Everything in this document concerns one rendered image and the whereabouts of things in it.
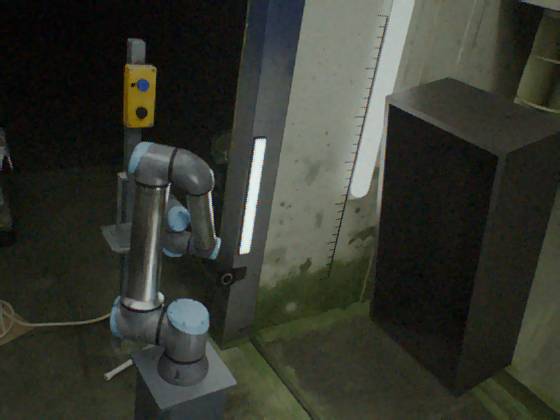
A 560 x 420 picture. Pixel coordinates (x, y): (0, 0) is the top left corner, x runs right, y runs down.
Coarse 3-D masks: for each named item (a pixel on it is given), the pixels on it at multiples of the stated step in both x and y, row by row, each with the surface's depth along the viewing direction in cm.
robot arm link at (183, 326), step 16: (176, 304) 213; (192, 304) 216; (160, 320) 210; (176, 320) 206; (192, 320) 208; (160, 336) 209; (176, 336) 208; (192, 336) 208; (176, 352) 212; (192, 352) 212
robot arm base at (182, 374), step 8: (160, 360) 220; (168, 360) 215; (176, 360) 213; (200, 360) 217; (160, 368) 218; (168, 368) 215; (176, 368) 215; (184, 368) 214; (192, 368) 215; (200, 368) 218; (160, 376) 218; (168, 376) 215; (176, 376) 216; (184, 376) 215; (192, 376) 216; (200, 376) 218; (176, 384) 216; (184, 384) 216; (192, 384) 217
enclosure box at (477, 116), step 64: (384, 128) 243; (448, 128) 212; (512, 128) 208; (384, 192) 263; (448, 192) 274; (512, 192) 207; (384, 256) 285; (448, 256) 288; (512, 256) 228; (384, 320) 300; (448, 320) 299; (512, 320) 254; (448, 384) 265
